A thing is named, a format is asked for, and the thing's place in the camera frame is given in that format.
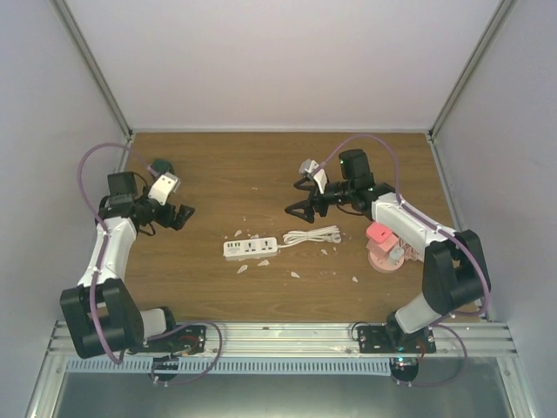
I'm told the red pink charger plug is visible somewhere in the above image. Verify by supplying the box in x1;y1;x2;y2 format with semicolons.
366;222;393;244

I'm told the aluminium front rail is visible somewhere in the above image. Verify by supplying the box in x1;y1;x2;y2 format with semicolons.
47;320;517;359

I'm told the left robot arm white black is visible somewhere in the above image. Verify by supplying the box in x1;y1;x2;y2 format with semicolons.
60;172;195;359

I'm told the white power strip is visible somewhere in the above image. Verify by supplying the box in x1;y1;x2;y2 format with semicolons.
223;237;279;261

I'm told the slotted grey cable duct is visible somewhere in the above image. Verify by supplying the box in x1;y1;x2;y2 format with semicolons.
66;357;391;376

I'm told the white coiled power cord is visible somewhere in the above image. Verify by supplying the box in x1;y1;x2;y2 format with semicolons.
276;225;343;250

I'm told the small grey white plug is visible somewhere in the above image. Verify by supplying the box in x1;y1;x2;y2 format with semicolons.
388;246;405;265

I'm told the dark green cube plug adapter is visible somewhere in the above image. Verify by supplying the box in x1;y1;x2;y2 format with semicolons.
151;158;175;174

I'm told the pink round socket tower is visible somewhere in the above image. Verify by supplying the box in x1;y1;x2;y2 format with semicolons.
366;235;422;273

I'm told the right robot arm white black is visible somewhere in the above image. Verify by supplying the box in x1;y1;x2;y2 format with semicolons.
285;149;491;353

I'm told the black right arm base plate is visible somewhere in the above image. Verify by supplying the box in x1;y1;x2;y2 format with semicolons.
349;322;436;354

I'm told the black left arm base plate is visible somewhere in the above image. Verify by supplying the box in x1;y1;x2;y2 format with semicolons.
126;325;206;356

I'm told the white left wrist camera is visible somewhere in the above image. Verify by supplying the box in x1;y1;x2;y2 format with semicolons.
148;172;180;206

